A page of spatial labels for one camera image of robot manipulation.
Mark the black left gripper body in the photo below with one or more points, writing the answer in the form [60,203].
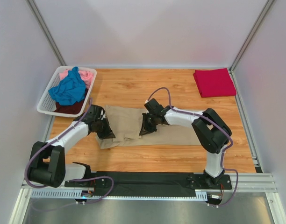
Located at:
[102,126]

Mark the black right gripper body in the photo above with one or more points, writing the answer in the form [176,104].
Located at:
[148,119]

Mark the beige t shirt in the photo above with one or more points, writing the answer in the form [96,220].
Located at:
[126,124]

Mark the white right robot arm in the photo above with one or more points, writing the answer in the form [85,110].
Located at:
[211,131]

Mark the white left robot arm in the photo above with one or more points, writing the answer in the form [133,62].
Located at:
[47,166]

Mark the dark maroon t shirt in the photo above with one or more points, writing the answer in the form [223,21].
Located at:
[71,109]

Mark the white plastic laundry basket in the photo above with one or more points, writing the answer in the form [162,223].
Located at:
[47,105]

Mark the blue crumpled t shirt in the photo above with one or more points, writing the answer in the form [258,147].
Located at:
[69,90]

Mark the pink crumpled t shirt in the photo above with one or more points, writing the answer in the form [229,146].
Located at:
[86,76]

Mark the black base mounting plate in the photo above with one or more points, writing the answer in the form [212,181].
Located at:
[161,183]

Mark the folded red t shirt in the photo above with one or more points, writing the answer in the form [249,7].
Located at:
[214,83]

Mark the grey slotted cable duct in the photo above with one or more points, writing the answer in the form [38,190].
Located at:
[82,195]

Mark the aluminium frame rail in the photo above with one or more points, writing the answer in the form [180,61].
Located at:
[252,181]

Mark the left aluminium frame post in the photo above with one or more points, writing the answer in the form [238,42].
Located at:
[41,22]

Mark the aluminium frame post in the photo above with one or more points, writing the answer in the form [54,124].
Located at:
[41,22]
[255,28]

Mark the right aluminium frame post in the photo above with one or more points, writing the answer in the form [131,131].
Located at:
[255,28]

